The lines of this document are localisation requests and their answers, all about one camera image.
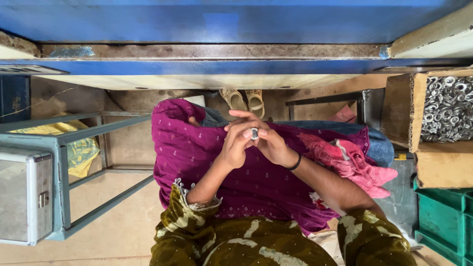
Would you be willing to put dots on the pink patterned cloth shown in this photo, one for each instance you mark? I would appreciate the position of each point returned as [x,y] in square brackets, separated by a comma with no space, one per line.
[354,162]

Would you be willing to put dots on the small yellow object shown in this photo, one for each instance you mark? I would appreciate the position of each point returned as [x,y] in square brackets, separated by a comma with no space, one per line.
[400,156]

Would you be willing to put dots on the green plastic crate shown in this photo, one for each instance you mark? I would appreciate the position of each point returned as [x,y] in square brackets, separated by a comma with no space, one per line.
[443,221]

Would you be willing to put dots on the yellow printed bag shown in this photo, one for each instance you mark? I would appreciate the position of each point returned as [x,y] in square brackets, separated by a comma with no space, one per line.
[79,147]

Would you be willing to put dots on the person's right hand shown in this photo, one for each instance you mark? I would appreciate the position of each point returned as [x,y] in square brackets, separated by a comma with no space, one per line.
[275,147]

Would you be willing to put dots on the aluminium case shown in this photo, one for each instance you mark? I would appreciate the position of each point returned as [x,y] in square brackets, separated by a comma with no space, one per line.
[24,197]

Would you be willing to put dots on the grey-blue metal stool frame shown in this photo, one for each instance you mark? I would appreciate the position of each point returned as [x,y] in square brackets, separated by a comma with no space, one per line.
[62,147]

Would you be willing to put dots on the person's left hand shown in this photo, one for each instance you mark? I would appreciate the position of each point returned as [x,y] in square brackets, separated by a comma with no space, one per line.
[233,147]

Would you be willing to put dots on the brown cardboard carton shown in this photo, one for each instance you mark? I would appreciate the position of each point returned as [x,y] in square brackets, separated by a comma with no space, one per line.
[402,111]

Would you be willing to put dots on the dark blue box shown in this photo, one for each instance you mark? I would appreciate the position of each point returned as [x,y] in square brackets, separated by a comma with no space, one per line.
[14,98]

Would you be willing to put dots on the heap of metal washers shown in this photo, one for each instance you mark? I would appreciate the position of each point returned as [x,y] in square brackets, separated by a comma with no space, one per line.
[449,109]

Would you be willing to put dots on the magenta dotted cloth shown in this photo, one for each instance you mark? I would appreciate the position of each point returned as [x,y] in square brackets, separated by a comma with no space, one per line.
[184,147]

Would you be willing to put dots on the beige sandal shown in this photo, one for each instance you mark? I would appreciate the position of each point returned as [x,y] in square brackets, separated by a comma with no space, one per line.
[234,99]
[255,101]

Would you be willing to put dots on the blue metal machine frame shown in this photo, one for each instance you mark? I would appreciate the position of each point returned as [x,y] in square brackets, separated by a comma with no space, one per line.
[221,44]

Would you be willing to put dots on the person's right fingers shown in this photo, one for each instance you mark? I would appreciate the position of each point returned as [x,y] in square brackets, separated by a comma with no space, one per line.
[247,119]

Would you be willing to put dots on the person's blue jeans legs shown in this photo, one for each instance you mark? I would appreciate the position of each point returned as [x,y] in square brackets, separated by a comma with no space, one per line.
[377,142]

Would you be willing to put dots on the dark metal stool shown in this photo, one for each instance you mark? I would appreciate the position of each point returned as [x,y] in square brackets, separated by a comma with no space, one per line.
[366,103]

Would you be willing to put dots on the black wristband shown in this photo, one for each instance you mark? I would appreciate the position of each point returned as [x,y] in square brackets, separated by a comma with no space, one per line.
[296,162]

